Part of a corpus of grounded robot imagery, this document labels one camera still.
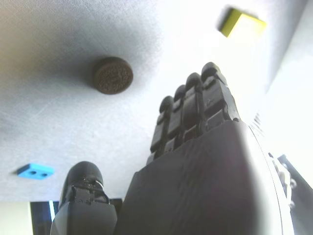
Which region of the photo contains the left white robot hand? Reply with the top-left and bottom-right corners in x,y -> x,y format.
50,62 -> 291,235

